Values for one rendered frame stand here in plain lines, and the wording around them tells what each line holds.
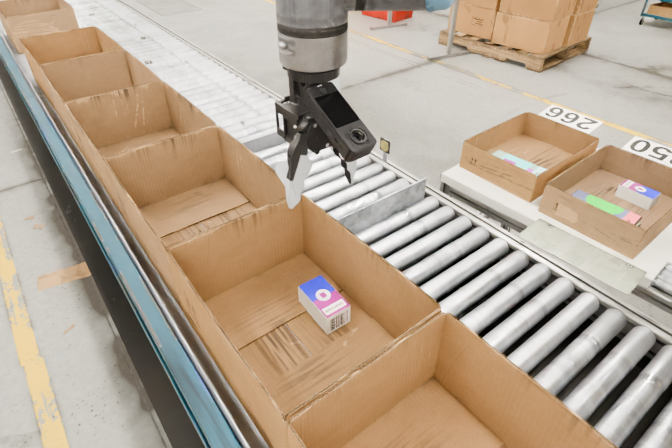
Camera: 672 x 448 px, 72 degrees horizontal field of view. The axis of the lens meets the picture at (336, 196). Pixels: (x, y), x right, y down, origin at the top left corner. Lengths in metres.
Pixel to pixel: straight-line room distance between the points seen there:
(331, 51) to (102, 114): 1.10
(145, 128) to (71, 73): 0.42
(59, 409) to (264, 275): 1.25
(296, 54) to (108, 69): 1.44
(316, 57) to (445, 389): 0.57
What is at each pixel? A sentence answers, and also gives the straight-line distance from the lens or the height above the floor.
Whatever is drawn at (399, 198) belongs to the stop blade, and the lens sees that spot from 1.42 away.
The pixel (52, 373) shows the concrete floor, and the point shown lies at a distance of 2.22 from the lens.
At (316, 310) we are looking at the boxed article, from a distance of 0.90.
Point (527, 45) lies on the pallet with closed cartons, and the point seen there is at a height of 0.20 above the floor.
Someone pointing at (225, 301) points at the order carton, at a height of 0.89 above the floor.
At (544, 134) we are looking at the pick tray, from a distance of 1.92.
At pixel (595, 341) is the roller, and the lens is 1.22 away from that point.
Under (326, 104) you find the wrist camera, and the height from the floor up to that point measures 1.35.
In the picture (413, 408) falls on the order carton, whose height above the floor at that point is 0.89.
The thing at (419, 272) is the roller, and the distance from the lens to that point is 1.24.
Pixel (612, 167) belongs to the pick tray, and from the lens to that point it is 1.82.
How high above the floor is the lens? 1.60
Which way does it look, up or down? 35 degrees down
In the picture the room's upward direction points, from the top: straight up
